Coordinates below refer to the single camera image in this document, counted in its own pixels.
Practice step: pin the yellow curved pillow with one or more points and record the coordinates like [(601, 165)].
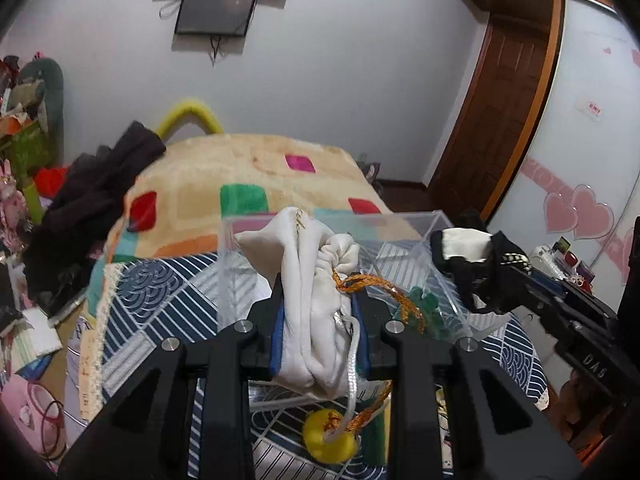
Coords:
[(189, 111)]

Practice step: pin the brown wooden door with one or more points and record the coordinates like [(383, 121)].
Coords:
[(495, 119)]

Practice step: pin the black white sock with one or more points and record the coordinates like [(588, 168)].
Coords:
[(488, 270)]

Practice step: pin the yellow felt ball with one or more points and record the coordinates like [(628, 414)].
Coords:
[(322, 441)]

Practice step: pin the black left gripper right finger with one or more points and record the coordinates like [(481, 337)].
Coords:
[(496, 432)]

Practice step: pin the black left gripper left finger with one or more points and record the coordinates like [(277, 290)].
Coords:
[(144, 430)]

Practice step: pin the pink plush slipper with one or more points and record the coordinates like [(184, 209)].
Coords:
[(36, 414)]

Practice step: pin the clear plastic storage box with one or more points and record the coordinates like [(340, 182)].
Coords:
[(383, 228)]

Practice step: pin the dark clothes pile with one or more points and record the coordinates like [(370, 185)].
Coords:
[(58, 261)]

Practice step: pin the small wall monitor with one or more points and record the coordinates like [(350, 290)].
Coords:
[(215, 18)]

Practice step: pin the green knitted sock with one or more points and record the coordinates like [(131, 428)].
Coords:
[(426, 317)]

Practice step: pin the green cardboard box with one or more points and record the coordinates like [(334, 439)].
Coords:
[(29, 150)]

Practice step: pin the white drawstring pouch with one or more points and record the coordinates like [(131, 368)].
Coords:
[(305, 257)]

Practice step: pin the right hand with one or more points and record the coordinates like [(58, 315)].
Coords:
[(578, 413)]

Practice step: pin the beige colourful patch blanket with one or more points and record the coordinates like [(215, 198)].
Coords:
[(176, 206)]

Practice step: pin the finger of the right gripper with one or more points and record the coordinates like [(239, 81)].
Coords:
[(526, 286)]

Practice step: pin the pink bunny doll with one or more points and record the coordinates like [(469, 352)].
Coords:
[(13, 209)]

